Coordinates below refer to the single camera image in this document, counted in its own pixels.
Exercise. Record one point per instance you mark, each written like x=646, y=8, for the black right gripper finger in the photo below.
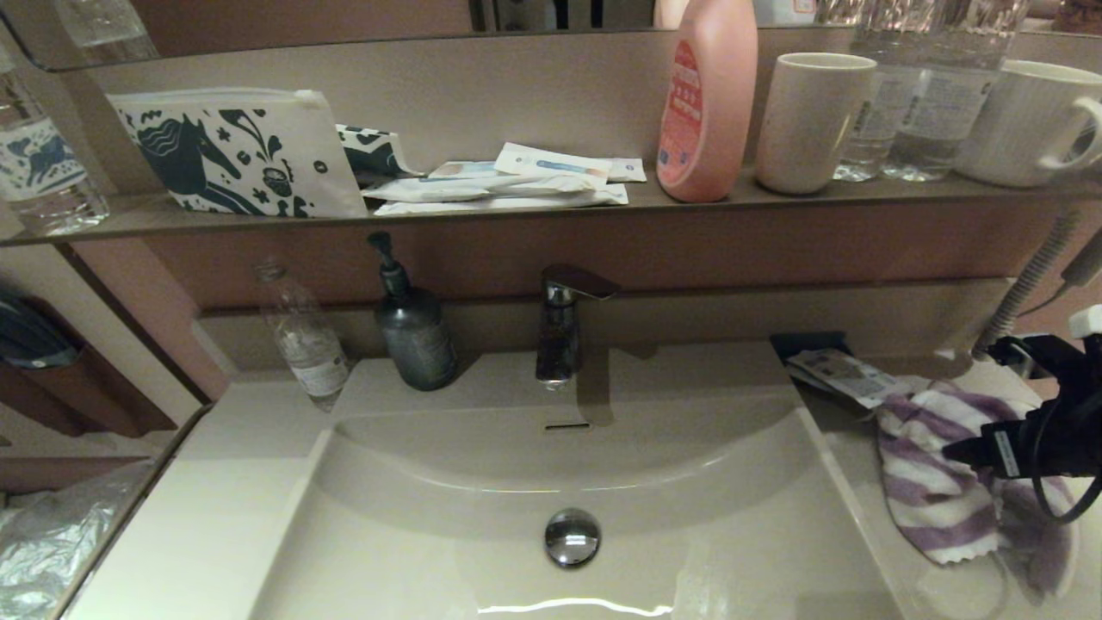
x=966, y=452

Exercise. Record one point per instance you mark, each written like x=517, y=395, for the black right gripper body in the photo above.
x=1059, y=443

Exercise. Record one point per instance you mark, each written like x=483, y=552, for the purple white striped towel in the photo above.
x=925, y=482

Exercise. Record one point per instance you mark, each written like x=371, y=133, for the chrome sink faucet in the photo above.
x=558, y=344

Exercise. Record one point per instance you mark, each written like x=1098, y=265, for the white ceramic sink basin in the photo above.
x=689, y=508

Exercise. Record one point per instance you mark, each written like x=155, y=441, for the printed paper packet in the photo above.
x=845, y=375

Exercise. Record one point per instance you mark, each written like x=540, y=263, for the black flat tray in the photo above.
x=801, y=343

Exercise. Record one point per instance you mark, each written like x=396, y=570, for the clear water bottle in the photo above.
x=938, y=119
x=863, y=133

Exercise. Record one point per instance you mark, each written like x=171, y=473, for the chrome drain stopper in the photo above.
x=572, y=537

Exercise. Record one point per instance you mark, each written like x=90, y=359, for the pink lotion bottle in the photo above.
x=708, y=112

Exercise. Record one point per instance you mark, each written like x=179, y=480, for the small white sachet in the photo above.
x=627, y=170

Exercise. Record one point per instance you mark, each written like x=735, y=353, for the white packet blue print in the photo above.
x=551, y=163

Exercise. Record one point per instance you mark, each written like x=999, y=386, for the long flat white packet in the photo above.
x=516, y=204

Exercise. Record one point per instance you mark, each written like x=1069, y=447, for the dark pump soap dispenser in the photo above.
x=416, y=344

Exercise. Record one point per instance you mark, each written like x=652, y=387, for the white toothbrush packet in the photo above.
x=465, y=189

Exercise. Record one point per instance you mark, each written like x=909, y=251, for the pale thin packet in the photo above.
x=465, y=169

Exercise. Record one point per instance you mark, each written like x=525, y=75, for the small clear plastic bottle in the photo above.
x=312, y=362

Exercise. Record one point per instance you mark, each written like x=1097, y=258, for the small folded printed pouch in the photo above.
x=372, y=155

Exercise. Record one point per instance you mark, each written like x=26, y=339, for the white pouch horse print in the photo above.
x=248, y=153

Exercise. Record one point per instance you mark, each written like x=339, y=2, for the brown wooden side shelf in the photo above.
x=103, y=396

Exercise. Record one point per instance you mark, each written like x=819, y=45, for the crumpled clear plastic bag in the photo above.
x=52, y=542

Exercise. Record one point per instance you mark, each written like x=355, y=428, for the dark blue rounded object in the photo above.
x=30, y=336

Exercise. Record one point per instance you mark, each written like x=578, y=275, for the water bottle blue label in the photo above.
x=41, y=164

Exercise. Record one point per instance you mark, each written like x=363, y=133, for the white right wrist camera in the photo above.
x=1086, y=323

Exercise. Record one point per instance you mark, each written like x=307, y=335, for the brown wall shelf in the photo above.
x=689, y=207

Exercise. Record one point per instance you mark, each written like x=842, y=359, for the wall mirror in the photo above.
x=301, y=17

